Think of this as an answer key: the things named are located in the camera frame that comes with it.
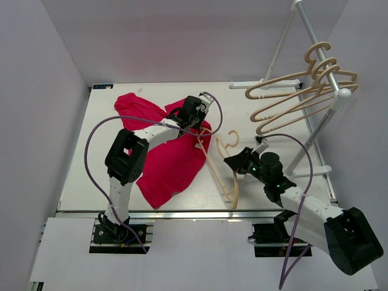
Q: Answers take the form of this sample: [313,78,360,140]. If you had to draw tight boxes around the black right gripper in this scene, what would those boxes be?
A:
[224,147,269,186]

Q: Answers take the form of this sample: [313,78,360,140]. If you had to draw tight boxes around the blue label sticker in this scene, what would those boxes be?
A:
[92,84,113,90]

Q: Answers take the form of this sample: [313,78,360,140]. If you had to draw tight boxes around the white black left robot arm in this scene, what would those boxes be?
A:
[104,92,215,242]

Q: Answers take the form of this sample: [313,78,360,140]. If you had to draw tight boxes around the beige hanger front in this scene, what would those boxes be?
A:
[196,130,239,210]

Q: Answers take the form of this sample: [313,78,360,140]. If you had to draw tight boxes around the beige hanger middle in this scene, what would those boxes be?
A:
[250,57,358,122]

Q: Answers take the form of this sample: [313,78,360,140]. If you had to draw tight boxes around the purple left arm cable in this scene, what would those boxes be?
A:
[82,90,225,254]

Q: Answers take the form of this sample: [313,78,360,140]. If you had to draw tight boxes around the red t shirt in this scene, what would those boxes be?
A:
[114,93,211,209]

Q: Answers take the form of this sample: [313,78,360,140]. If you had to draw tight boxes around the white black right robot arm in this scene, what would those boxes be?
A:
[224,147,384,275]

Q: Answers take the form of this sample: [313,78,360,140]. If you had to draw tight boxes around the aluminium table rail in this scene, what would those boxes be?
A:
[54,207,343,221]

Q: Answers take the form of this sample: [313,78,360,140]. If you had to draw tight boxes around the white clothes rack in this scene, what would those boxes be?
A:
[229,0,352,179]

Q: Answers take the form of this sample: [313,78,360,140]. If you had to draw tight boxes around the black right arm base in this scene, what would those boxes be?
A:
[247,210,296,258]

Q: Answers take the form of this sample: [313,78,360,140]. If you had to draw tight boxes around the beige hanger rear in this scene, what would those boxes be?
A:
[244,41,331,100]

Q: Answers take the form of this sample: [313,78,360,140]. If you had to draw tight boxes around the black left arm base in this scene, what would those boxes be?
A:
[89,212,153,255]

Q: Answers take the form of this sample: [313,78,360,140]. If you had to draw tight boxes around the beige hanger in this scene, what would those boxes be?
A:
[196,130,239,210]
[250,57,358,122]
[244,41,331,100]
[246,64,358,135]

